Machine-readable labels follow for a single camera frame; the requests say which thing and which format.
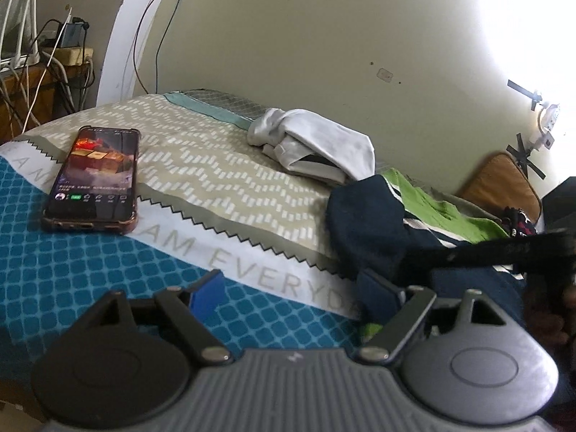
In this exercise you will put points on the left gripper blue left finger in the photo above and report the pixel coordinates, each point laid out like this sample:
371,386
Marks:
183,313

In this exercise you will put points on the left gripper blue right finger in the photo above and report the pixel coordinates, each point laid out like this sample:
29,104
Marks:
400,313

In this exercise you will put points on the green navy white striped sweater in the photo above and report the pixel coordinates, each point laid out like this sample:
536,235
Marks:
374,223

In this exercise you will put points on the person's right hand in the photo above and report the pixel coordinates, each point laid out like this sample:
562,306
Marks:
545,324

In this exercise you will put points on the navy red patterned folded sweater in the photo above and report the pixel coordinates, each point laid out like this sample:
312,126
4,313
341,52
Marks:
516,223

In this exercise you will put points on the brown seat cushion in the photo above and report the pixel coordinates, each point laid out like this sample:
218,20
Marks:
498,183

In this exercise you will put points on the black tape cross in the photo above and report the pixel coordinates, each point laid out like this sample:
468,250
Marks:
521,155

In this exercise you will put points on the patterned bed sheet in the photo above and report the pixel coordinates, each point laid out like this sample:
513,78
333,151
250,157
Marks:
207,199

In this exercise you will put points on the smartphone in brown case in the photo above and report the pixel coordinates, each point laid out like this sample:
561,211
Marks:
95,189

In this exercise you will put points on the white garment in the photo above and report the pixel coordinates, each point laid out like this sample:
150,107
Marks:
308,144

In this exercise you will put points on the wooden side table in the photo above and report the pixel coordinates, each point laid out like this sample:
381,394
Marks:
56,86

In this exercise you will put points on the white power adapter on wall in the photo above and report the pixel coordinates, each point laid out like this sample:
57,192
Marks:
545,122

